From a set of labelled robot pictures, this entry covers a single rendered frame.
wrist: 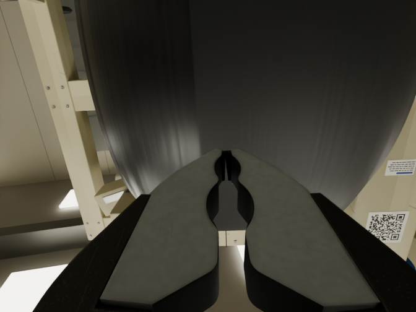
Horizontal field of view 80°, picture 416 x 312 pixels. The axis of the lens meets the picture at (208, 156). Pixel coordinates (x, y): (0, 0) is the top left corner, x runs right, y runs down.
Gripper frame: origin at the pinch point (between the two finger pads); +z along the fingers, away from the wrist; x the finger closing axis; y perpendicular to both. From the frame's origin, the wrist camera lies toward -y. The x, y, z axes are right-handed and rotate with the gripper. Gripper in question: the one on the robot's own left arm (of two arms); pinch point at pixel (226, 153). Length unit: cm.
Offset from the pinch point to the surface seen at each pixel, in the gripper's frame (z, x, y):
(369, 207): 26.4, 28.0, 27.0
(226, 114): 8.1, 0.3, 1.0
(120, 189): 62, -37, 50
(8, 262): 202, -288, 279
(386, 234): 26, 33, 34
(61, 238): 227, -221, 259
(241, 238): 48, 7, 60
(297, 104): 8.2, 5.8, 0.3
